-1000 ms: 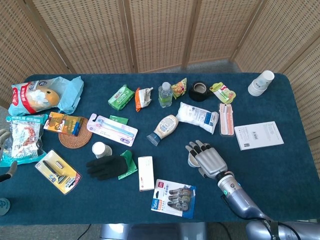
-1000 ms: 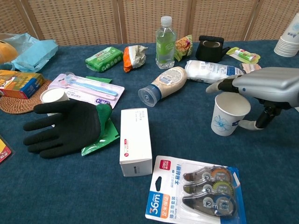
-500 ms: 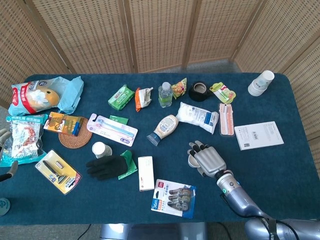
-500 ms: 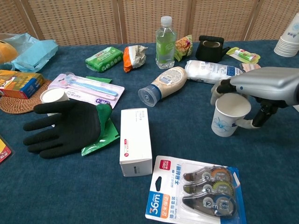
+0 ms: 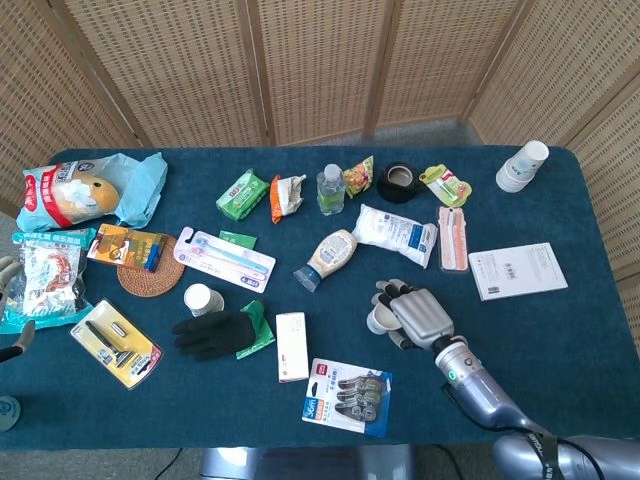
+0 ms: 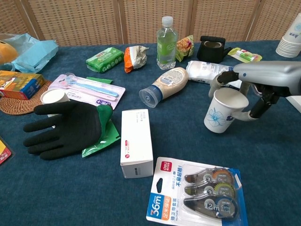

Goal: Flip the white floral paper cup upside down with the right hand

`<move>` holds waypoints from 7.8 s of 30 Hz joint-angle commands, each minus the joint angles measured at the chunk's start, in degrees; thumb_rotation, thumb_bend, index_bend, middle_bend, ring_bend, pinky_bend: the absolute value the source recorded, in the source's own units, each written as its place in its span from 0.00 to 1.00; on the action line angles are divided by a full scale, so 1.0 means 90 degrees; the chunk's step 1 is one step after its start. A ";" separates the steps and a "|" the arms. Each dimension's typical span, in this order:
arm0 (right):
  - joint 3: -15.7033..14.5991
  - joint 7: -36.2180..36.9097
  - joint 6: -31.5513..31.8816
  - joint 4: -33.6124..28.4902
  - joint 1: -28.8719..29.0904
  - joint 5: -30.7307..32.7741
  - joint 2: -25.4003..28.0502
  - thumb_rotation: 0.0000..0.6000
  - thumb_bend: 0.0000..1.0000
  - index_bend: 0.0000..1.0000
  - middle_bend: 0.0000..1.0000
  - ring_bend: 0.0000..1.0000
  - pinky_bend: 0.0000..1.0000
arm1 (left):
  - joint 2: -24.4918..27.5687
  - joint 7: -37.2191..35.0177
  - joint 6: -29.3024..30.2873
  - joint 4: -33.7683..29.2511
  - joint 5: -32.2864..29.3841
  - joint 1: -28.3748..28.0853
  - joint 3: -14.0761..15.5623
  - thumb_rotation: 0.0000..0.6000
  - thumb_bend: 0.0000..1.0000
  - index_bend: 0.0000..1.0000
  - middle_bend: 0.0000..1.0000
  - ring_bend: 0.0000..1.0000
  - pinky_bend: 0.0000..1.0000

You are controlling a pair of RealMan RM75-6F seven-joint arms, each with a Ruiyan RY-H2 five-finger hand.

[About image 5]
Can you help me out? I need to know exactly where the blue tablecloth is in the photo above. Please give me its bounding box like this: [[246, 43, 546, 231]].
[[0, 144, 640, 451]]

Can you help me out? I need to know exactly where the round pale blue object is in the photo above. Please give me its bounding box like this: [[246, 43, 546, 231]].
[[0, 394, 22, 434]]

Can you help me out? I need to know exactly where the blue correction tape pack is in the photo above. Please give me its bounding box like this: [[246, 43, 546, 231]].
[[301, 357, 394, 439]]

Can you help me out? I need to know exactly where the glue stick package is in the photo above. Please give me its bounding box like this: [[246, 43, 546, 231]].
[[418, 164, 473, 207]]

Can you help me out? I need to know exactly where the clear bottle green label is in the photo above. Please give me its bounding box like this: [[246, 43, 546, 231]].
[[316, 163, 347, 217]]

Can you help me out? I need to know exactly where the wicker folding screen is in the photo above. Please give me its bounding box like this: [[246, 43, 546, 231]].
[[0, 0, 640, 361]]

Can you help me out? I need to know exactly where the black printed strap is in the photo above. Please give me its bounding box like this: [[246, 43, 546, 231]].
[[538, 433, 569, 480]]

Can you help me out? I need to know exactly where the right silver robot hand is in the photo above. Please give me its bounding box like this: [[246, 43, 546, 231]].
[[370, 278, 469, 352]]

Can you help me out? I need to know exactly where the white paper cup blue flower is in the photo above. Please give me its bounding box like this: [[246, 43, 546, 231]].
[[366, 299, 404, 335]]

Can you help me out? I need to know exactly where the green foil packet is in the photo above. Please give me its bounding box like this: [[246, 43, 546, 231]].
[[234, 299, 276, 360]]

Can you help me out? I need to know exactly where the round woven rattan coaster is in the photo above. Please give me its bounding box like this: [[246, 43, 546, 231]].
[[116, 234, 186, 297]]

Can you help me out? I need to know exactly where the green yellow snack packet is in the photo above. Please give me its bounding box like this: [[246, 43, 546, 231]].
[[342, 155, 375, 195]]

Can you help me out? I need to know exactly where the white rectangular carton box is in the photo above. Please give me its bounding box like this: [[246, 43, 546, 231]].
[[275, 311, 310, 384]]

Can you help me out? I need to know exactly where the white bag blue print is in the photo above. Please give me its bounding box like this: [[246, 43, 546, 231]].
[[351, 203, 439, 270]]

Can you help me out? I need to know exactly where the small flat green packet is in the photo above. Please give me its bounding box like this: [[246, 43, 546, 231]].
[[218, 229, 259, 250]]

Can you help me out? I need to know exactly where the crumpled orange snack bag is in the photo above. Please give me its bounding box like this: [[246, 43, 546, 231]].
[[269, 173, 307, 225]]

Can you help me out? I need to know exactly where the stack of paper cups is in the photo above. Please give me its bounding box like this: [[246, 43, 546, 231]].
[[495, 140, 550, 194]]

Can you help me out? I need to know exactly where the beige squeeze sauce bottle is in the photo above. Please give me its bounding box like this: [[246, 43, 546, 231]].
[[292, 228, 359, 291]]

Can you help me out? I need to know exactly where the pink toothbrush blister pack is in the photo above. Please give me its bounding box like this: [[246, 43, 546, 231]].
[[173, 226, 277, 294]]

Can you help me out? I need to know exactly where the light blue printed plastic bag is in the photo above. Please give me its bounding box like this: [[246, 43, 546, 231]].
[[16, 152, 169, 232]]

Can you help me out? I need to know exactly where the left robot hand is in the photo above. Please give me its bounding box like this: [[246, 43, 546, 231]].
[[0, 255, 37, 365]]

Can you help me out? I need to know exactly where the flat white box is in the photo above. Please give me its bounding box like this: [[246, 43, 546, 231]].
[[467, 242, 569, 302]]

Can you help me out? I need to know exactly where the yellow card razor pack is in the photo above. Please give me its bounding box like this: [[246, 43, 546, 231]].
[[69, 298, 165, 391]]

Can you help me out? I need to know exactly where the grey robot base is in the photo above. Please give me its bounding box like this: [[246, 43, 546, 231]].
[[199, 443, 416, 480]]

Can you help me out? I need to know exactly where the teal snack bag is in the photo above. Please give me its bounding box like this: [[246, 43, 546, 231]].
[[0, 228, 97, 335]]

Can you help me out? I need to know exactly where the black work glove green cuff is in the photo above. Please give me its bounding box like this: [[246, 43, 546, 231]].
[[171, 309, 257, 362]]

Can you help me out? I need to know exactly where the small plain white paper cup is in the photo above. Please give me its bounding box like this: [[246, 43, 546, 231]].
[[183, 283, 225, 319]]

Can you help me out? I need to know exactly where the orange yellow cardboard box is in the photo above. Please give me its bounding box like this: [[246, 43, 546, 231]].
[[86, 223, 169, 274]]

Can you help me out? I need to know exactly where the green wet wipes pack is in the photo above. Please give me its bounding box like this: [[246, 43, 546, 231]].
[[215, 168, 270, 223]]

